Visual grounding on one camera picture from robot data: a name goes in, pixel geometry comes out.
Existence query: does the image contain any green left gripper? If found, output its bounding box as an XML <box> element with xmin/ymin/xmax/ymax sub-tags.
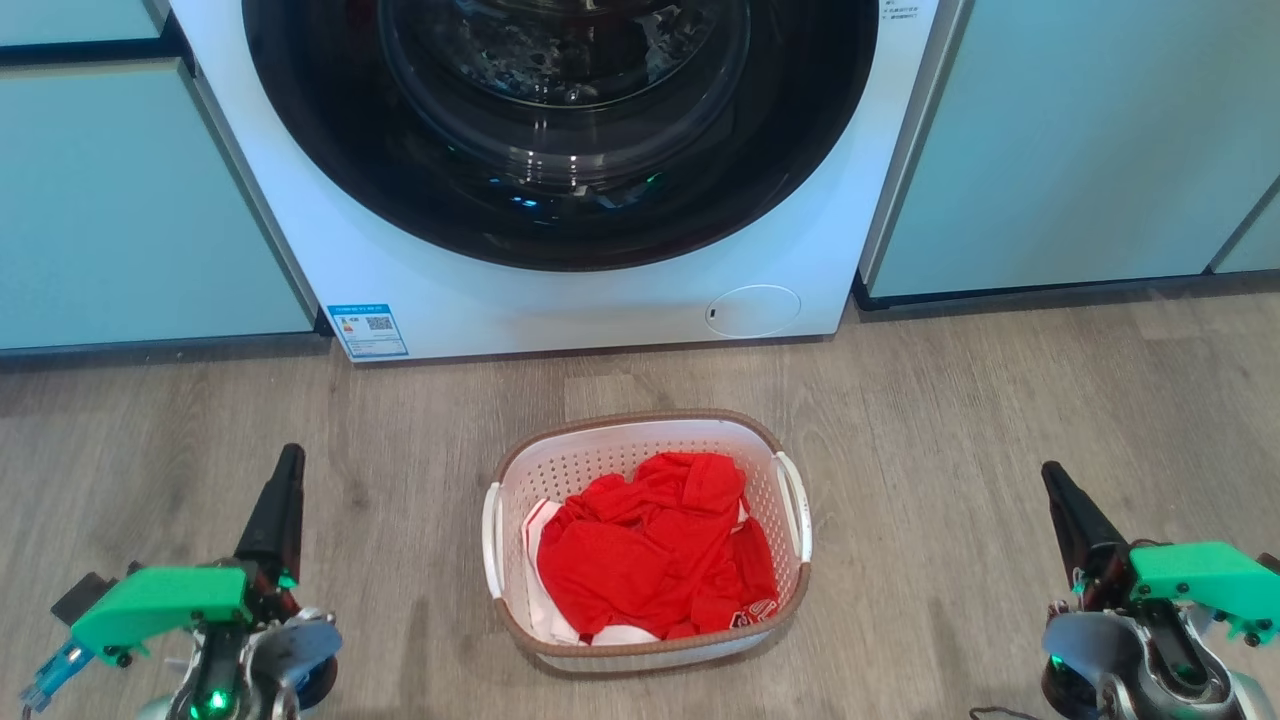
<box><xmin>70</xmin><ymin>444</ymin><xmax>306</xmax><ymax>668</ymax></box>

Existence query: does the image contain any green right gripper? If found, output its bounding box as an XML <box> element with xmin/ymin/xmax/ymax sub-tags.
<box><xmin>1041</xmin><ymin>461</ymin><xmax>1280</xmax><ymax>647</ymax></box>

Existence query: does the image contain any white laundry basket brown rim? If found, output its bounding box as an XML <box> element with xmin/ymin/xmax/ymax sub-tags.
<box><xmin>482</xmin><ymin>408</ymin><xmax>813</xmax><ymax>673</ymax></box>

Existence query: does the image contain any blue energy label sticker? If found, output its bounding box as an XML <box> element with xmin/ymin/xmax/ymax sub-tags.
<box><xmin>327</xmin><ymin>304</ymin><xmax>409</xmax><ymax>361</ymax></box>

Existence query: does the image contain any white front-load washing machine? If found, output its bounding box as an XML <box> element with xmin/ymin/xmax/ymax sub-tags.
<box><xmin>170</xmin><ymin>0</ymin><xmax>966</xmax><ymax>363</ymax></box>

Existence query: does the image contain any red garment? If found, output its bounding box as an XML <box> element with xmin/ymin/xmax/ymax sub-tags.
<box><xmin>536</xmin><ymin>452</ymin><xmax>779</xmax><ymax>643</ymax></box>

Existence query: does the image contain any pale green cabinet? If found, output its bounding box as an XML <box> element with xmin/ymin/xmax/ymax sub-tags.
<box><xmin>0</xmin><ymin>0</ymin><xmax>321</xmax><ymax>353</ymax></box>
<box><xmin>860</xmin><ymin>0</ymin><xmax>1280</xmax><ymax>301</ymax></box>

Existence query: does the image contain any round black washer door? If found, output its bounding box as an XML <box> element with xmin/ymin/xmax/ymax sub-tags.
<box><xmin>242</xmin><ymin>0</ymin><xmax>879</xmax><ymax>272</ymax></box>

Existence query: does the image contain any round white filter cover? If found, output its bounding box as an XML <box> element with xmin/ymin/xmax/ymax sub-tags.
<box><xmin>705</xmin><ymin>285</ymin><xmax>802</xmax><ymax>339</ymax></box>

